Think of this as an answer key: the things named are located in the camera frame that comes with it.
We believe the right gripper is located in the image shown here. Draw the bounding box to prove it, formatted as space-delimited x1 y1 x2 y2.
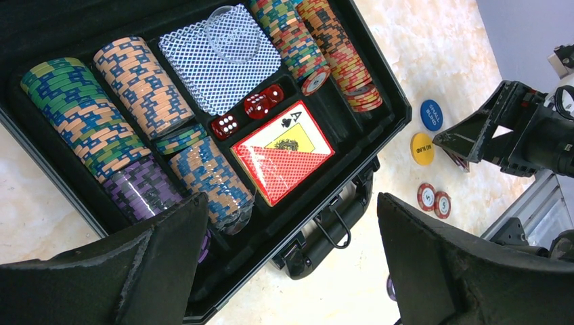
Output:
433 81 573 177

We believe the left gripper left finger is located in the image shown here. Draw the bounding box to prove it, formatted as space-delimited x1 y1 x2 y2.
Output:
1 194 208 324

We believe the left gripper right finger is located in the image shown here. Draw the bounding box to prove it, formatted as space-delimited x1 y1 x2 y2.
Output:
377 193 573 324

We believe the red black triangle marker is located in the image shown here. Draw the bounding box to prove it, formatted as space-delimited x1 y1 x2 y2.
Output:
445 151 470 173

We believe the blue round button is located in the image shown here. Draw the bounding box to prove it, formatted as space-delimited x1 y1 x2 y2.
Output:
420 100 443 131

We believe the yellow round button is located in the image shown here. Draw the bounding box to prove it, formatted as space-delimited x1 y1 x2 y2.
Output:
410 132 435 166

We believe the red playing card box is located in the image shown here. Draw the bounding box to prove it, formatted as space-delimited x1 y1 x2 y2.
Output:
230 100 335 207

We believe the black poker set case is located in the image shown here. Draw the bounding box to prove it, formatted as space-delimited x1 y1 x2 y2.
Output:
1 1 412 324

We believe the purple chip on table right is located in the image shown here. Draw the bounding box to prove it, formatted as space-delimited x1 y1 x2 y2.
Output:
386 276 397 301

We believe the red white chip right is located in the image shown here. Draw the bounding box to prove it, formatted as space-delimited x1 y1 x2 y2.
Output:
434 191 451 219

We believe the red white chip left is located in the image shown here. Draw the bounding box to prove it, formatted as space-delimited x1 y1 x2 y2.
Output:
417 183 435 212

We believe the purple chip row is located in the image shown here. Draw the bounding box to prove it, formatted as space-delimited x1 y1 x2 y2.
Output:
102 154 212 265

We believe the orange red chip row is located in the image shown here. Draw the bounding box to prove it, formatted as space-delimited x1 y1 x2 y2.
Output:
295 0 383 112

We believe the green blue chip row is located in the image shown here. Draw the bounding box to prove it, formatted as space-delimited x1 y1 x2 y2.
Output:
20 57 152 183

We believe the red white chip in case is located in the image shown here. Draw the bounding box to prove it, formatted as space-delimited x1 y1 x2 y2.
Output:
301 65 330 96

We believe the green multicolour chip row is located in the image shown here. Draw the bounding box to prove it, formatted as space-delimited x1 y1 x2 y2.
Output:
248 0 328 86

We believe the blue backed card deck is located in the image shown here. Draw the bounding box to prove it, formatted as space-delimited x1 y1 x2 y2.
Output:
158 14 282 116

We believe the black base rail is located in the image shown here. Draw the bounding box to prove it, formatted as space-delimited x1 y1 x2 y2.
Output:
481 170 573 257

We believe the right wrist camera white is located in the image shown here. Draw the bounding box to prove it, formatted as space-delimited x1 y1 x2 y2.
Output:
546 44 573 118

